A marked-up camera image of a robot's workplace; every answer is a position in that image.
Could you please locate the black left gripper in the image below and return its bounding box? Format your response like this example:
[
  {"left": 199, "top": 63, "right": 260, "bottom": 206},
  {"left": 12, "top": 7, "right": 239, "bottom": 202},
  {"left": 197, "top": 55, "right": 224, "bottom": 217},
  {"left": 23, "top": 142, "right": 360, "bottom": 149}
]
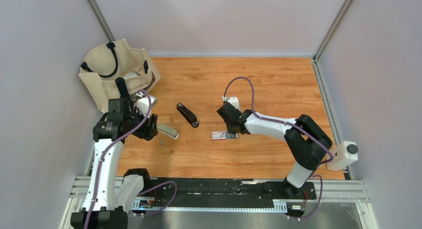
[{"left": 123, "top": 107, "right": 158, "bottom": 141}]

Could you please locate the black large stapler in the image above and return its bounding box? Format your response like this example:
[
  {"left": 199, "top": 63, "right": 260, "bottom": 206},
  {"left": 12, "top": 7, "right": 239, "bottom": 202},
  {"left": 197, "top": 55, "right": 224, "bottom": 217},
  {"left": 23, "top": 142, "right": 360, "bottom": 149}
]
[{"left": 176, "top": 103, "right": 199, "bottom": 128}]

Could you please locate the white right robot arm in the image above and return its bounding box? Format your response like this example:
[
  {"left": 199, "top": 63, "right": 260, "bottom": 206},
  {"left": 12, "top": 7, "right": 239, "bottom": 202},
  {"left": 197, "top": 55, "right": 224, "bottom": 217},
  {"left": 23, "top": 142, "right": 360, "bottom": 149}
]
[{"left": 216, "top": 102, "right": 332, "bottom": 199}]

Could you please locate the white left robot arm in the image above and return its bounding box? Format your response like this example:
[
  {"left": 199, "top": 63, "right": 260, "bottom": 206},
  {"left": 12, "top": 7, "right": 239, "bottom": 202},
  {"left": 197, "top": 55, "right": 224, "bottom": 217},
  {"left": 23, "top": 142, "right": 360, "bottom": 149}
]
[{"left": 70, "top": 96, "right": 158, "bottom": 229}]

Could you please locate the beige canvas tote bag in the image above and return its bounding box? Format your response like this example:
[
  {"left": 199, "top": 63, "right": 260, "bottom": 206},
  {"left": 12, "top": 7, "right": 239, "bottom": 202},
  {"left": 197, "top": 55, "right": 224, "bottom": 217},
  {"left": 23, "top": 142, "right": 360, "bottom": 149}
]
[{"left": 79, "top": 38, "right": 161, "bottom": 113}]

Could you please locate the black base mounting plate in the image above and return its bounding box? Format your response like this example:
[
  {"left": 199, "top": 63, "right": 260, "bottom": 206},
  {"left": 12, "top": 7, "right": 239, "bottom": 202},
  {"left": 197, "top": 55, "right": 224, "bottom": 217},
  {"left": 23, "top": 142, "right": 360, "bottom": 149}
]
[{"left": 131, "top": 177, "right": 319, "bottom": 217}]

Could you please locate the white box with black knob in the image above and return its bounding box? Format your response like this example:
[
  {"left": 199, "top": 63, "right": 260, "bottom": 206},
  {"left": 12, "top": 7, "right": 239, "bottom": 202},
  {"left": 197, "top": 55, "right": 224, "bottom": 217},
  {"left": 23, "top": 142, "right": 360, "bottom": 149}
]
[{"left": 326, "top": 141, "right": 359, "bottom": 171}]

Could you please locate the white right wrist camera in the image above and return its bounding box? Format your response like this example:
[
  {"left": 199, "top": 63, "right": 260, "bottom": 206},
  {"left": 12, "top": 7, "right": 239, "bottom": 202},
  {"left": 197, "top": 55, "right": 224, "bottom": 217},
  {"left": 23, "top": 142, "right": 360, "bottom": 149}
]
[{"left": 222, "top": 96, "right": 240, "bottom": 110}]

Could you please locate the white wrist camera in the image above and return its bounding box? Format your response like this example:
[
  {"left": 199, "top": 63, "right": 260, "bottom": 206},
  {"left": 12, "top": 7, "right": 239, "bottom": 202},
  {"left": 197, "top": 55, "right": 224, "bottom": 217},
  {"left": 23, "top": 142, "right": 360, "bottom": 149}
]
[
  {"left": 222, "top": 96, "right": 240, "bottom": 110},
  {"left": 136, "top": 92, "right": 157, "bottom": 118}
]

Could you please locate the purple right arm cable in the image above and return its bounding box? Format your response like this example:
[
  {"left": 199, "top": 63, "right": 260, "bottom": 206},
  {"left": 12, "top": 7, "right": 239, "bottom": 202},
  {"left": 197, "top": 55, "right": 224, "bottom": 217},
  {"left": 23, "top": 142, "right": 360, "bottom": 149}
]
[{"left": 223, "top": 77, "right": 334, "bottom": 221}]

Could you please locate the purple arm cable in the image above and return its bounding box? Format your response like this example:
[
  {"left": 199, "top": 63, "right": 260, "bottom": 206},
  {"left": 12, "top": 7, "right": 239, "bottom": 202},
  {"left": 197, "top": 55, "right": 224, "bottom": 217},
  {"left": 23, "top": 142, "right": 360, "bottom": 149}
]
[
  {"left": 84, "top": 89, "right": 178, "bottom": 229},
  {"left": 223, "top": 77, "right": 334, "bottom": 221}
]

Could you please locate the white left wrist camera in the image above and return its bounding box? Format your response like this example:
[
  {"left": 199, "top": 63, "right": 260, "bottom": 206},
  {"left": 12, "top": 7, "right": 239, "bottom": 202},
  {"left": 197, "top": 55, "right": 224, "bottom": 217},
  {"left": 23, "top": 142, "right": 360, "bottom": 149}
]
[{"left": 136, "top": 92, "right": 157, "bottom": 118}]

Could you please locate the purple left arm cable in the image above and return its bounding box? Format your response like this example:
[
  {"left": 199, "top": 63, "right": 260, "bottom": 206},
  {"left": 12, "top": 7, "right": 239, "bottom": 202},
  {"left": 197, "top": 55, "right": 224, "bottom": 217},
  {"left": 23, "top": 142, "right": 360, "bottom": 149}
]
[{"left": 84, "top": 89, "right": 178, "bottom": 229}]

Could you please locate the aluminium frame rail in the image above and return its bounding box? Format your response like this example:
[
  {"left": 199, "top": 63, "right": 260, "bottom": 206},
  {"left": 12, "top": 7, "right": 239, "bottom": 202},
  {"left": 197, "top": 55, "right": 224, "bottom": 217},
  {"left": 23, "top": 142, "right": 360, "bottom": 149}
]
[{"left": 71, "top": 175, "right": 370, "bottom": 213}]

